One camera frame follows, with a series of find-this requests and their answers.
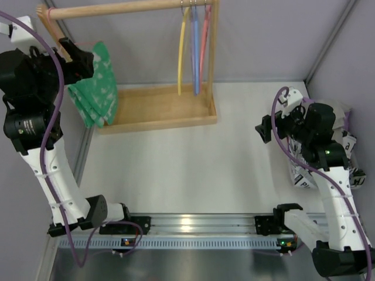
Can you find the green white tie-dye trousers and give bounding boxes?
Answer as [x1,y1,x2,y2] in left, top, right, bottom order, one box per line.
[67,42,118,128]

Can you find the pink clothes hanger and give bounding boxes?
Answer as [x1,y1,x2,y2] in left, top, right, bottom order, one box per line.
[54,37,94,85]

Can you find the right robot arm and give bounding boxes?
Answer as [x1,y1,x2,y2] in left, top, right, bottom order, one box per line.
[255,103,374,280]

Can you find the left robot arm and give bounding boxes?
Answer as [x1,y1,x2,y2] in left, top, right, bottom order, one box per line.
[1,38,131,237]

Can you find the yellow clothes hanger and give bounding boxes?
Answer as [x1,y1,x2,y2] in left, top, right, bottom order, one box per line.
[177,7,190,96]

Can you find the blue clothes hanger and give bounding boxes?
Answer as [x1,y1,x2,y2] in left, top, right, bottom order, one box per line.
[190,8,200,96]

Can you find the coral clothes hanger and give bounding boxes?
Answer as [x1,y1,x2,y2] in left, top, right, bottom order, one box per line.
[199,6,212,91]

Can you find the grey garment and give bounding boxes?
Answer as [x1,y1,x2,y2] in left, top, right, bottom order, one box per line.
[332,100,352,131]

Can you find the black white printed garment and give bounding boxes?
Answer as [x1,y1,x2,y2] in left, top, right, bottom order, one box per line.
[287,128,367,190]

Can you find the wooden clothes rack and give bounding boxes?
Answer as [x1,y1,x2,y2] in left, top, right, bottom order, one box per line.
[36,1,220,134]

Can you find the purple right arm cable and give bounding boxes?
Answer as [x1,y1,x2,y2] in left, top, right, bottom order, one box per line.
[271,86,375,275]

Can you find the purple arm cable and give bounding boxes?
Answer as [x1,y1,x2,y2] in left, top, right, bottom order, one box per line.
[0,10,144,268]
[271,86,375,275]

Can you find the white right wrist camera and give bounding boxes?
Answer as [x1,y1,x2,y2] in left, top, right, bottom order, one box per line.
[277,87,303,118]

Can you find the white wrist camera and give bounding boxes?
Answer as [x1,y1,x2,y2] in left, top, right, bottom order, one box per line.
[277,87,303,118]
[1,15,39,53]

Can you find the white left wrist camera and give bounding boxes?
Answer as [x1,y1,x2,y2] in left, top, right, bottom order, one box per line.
[1,15,39,53]

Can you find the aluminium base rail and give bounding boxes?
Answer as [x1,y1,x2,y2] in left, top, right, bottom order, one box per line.
[48,213,330,235]

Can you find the light blue cable duct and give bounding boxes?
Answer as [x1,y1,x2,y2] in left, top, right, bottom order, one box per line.
[73,236,297,251]

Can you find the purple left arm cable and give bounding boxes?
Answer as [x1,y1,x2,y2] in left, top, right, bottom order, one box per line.
[0,10,144,268]

